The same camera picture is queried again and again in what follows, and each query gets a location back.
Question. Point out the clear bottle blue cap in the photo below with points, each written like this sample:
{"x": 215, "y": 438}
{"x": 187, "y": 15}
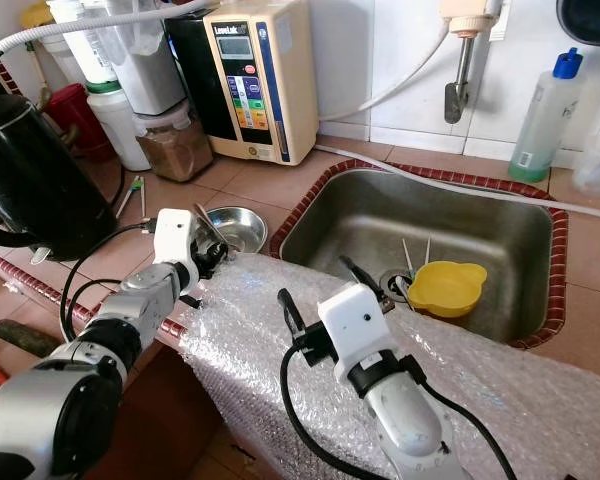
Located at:
{"x": 545, "y": 125}

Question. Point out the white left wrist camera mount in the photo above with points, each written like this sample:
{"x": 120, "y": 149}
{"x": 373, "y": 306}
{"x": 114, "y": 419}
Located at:
{"x": 178, "y": 240}

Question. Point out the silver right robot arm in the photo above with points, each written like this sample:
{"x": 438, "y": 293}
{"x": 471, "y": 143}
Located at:
{"x": 410, "y": 420}

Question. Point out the beige water ionizer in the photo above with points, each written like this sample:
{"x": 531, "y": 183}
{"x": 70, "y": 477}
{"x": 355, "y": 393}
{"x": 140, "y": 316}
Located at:
{"x": 260, "y": 85}

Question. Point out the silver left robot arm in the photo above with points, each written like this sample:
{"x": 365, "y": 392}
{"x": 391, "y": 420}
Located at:
{"x": 150, "y": 295}

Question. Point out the dark blue pan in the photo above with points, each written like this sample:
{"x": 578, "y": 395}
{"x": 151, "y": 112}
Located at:
{"x": 590, "y": 20}

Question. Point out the green white clip tool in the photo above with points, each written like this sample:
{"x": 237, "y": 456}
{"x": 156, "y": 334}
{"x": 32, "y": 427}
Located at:
{"x": 130, "y": 195}

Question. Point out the black electric kettle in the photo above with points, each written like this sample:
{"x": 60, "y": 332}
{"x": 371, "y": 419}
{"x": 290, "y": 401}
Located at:
{"x": 40, "y": 185}

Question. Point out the clear bubble wrap sheet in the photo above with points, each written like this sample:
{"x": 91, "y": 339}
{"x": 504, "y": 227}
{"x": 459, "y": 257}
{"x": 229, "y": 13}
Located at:
{"x": 260, "y": 410}

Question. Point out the black tape strip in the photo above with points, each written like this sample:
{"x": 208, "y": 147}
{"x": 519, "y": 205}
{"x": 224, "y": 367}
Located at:
{"x": 191, "y": 302}

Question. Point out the white labelled cartridge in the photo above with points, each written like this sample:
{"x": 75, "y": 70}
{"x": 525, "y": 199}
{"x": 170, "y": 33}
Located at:
{"x": 82, "y": 40}

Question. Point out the clear plastic cup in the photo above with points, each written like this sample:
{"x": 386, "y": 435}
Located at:
{"x": 598, "y": 170}

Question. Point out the yellow plastic bowl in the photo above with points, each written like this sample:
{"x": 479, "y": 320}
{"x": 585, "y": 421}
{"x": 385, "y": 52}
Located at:
{"x": 445, "y": 288}

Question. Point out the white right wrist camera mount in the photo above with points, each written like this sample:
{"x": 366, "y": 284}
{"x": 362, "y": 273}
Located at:
{"x": 355, "y": 325}

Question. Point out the red container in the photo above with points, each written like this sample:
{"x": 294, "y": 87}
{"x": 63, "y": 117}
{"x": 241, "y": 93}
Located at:
{"x": 72, "y": 120}

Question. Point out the beige wall tap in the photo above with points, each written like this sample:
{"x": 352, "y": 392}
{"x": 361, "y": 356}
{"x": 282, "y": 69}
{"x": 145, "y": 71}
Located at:
{"x": 470, "y": 20}

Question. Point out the stainless steel bowl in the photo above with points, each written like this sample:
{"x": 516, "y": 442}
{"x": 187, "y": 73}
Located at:
{"x": 245, "y": 228}

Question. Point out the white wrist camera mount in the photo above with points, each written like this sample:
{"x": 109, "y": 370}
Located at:
{"x": 178, "y": 240}
{"x": 355, "y": 325}

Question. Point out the dark green oblong object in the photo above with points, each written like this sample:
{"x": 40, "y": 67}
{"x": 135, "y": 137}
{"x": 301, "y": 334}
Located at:
{"x": 28, "y": 340}

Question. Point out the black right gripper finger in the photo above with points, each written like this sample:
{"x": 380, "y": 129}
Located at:
{"x": 360, "y": 274}
{"x": 293, "y": 315}

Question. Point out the gold spoon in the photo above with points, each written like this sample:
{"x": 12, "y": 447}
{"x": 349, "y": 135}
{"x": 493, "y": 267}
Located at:
{"x": 210, "y": 224}

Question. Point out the jar of brown powder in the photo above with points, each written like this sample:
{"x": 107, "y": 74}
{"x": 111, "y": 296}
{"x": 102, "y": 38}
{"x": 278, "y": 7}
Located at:
{"x": 175, "y": 150}

